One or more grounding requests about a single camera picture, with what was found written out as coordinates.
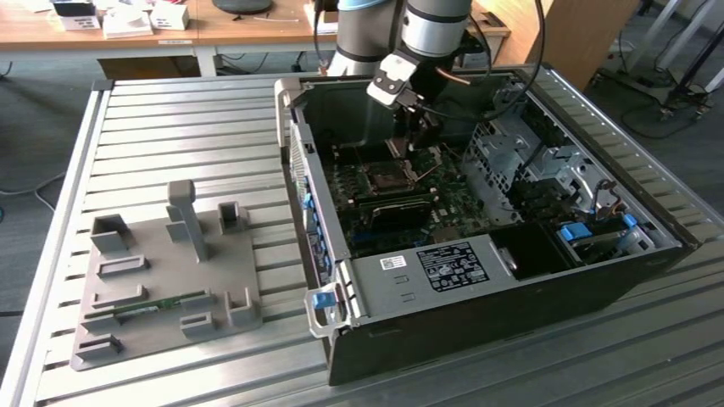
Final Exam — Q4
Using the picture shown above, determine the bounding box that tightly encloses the black device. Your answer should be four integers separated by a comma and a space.
49, 0, 97, 18

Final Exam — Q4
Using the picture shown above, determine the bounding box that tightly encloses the brown box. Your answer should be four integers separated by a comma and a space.
96, 54, 202, 81

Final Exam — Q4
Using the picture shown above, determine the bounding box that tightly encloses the coloured wire bundle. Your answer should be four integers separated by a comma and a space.
586, 180, 629, 221

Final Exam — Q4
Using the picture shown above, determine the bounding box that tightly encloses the green motherboard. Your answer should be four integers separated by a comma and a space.
325, 143, 525, 259

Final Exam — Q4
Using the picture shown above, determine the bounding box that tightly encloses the green RAM stick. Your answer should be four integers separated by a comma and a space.
112, 296, 185, 319

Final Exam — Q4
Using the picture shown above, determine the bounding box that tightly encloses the metal drive cage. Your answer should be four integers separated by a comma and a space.
462, 78, 589, 221

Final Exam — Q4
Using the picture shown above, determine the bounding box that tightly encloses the black PC case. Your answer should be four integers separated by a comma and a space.
273, 62, 712, 387

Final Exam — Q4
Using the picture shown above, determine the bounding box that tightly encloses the blue disk carrier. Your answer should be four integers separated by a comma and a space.
556, 222, 593, 245

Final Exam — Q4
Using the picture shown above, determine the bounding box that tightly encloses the grey parts rack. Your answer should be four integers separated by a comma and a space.
68, 179, 265, 372

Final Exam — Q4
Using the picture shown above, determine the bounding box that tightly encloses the dark round object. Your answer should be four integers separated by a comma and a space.
212, 0, 277, 14

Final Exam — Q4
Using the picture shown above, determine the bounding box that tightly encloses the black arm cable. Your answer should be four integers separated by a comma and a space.
421, 0, 548, 125

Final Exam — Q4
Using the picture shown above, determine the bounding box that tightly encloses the metal socket cover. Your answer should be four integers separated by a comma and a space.
404, 146, 448, 184

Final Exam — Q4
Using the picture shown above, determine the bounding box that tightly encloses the white round-topped box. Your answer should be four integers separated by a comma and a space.
101, 7, 154, 40

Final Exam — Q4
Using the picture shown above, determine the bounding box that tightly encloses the white labelled box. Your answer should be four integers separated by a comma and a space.
149, 2, 190, 31

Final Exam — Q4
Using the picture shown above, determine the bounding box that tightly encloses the white box black print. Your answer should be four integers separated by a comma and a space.
58, 14, 102, 32

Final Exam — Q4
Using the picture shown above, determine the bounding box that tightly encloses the black RAM slot bank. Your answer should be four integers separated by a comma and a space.
330, 142, 397, 164
353, 191, 440, 209

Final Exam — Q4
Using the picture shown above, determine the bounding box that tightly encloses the black expansion card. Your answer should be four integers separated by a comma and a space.
366, 202, 434, 238

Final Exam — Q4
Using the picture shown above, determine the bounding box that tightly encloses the CPU socket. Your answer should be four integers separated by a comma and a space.
358, 159, 418, 195

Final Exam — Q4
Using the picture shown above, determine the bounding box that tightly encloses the wooden cabinet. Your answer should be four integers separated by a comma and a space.
522, 0, 644, 92

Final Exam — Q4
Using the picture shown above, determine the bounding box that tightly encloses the wooden desk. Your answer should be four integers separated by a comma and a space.
194, 0, 513, 80
0, 0, 200, 54

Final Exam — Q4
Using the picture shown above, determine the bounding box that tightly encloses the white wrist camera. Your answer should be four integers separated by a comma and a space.
365, 54, 422, 109

